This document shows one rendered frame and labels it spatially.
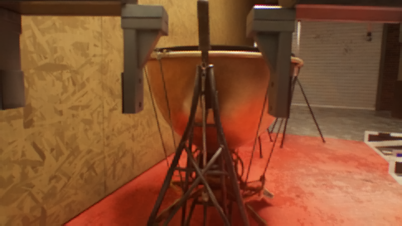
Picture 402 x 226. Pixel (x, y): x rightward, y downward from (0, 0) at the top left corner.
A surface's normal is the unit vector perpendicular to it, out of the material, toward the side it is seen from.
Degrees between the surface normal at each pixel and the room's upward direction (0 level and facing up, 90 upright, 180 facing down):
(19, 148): 90
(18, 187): 90
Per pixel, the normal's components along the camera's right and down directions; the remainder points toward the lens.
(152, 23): -0.03, 0.10
